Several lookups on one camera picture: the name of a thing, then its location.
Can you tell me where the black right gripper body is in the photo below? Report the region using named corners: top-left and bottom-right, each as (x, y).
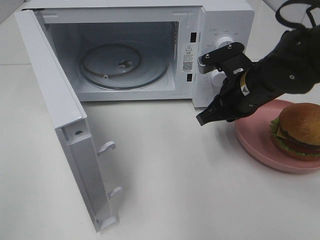
top-left (217, 56), bottom-right (263, 122)

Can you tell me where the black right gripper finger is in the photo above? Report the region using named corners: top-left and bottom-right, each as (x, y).
top-left (196, 94), bottom-right (240, 126)

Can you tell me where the white microwave knob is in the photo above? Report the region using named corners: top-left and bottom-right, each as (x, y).
top-left (210, 70), bottom-right (226, 88)
top-left (215, 35), bottom-right (235, 49)

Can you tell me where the pink round plate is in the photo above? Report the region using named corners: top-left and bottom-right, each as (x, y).
top-left (235, 99), bottom-right (320, 174)

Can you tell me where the burger with lettuce and cheese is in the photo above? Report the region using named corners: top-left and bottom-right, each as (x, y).
top-left (269, 103), bottom-right (320, 162)

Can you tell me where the white microwave door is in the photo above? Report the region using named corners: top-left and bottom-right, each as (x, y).
top-left (15, 10), bottom-right (122, 232)

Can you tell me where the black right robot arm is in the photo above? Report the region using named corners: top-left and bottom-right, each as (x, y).
top-left (196, 26), bottom-right (320, 126)

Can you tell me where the glass microwave turntable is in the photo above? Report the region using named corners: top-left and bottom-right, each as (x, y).
top-left (78, 41), bottom-right (169, 90)

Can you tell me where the white microwave oven body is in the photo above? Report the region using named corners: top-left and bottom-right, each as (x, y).
top-left (21, 0), bottom-right (255, 108)

